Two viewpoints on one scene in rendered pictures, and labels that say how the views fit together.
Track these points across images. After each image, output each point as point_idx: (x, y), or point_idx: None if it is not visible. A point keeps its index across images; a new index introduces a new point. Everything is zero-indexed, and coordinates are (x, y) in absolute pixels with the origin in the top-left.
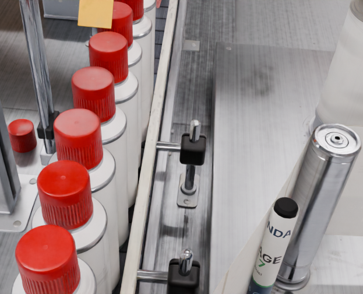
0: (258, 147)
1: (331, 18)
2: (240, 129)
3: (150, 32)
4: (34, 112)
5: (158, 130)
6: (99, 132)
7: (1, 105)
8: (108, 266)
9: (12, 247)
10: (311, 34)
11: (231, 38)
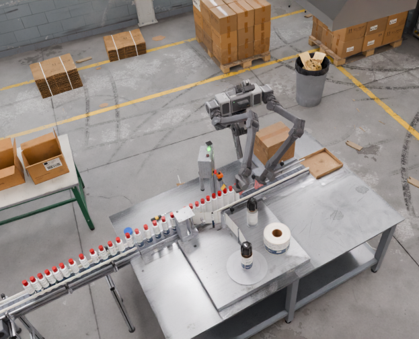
0: (241, 216)
1: (295, 212)
2: (243, 212)
3: (231, 193)
4: None
5: (231, 204)
6: (208, 198)
7: (216, 190)
8: (204, 209)
9: None
10: (286, 211)
11: (272, 202)
